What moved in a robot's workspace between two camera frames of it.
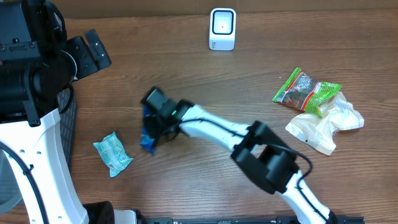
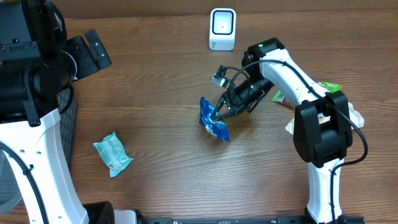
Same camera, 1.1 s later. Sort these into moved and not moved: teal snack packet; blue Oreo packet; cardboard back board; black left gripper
Moved: blue Oreo packet
Not moved: cardboard back board; black left gripper; teal snack packet
